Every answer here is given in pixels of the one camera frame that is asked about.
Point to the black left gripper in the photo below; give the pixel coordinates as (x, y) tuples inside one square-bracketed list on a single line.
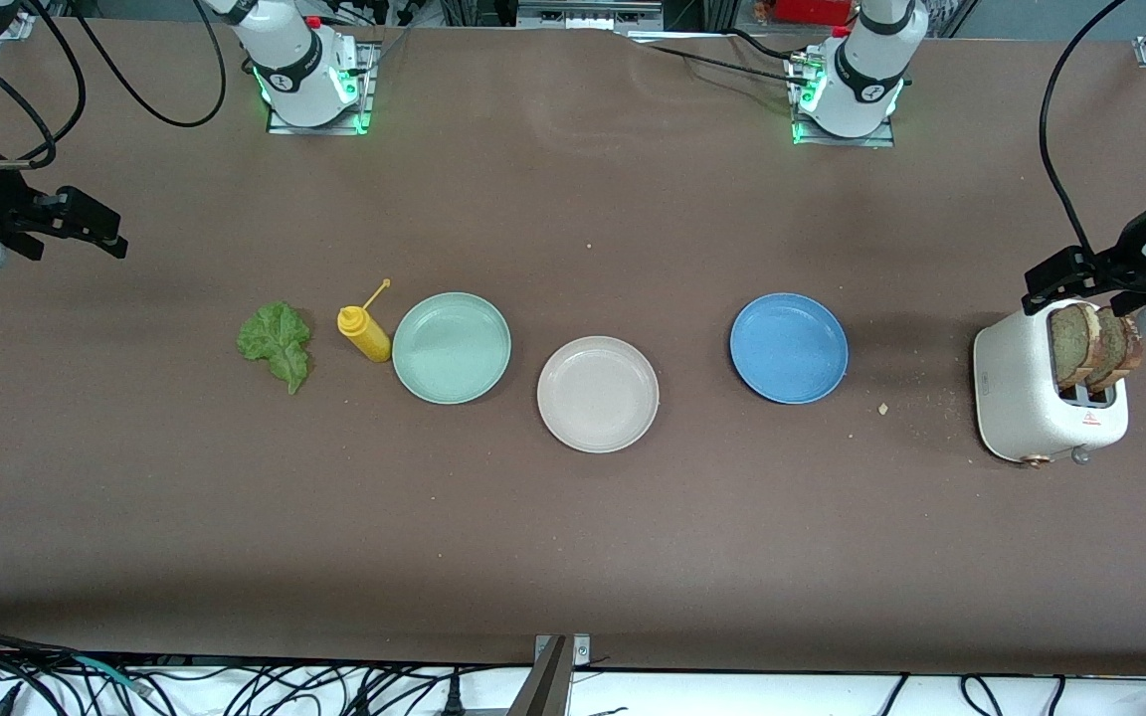
[(1117, 261)]

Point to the brown bread slice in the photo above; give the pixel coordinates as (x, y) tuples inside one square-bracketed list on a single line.
[(1120, 348), (1070, 343)]

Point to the green lettuce leaf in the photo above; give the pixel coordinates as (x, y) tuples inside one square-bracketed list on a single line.
[(275, 338)]

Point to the yellow mustard squeeze bottle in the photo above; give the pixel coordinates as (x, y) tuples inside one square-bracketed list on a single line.
[(366, 338)]

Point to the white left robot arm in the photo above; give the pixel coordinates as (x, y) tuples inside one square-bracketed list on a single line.
[(866, 70)]

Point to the blue plate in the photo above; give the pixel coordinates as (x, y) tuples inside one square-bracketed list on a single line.
[(789, 348)]

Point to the mint green plate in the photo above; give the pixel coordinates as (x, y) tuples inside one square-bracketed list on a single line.
[(451, 348)]

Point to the beige plate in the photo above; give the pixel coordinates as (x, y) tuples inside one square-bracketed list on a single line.
[(598, 395)]

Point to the white toaster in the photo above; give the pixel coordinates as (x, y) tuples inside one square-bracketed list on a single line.
[(1016, 398)]

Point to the red background object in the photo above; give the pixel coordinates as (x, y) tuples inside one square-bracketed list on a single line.
[(807, 10)]

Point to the grey background box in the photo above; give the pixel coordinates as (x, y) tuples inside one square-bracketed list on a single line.
[(588, 12)]

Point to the grey metal table bracket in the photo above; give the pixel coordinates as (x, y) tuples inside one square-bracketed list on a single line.
[(548, 686)]

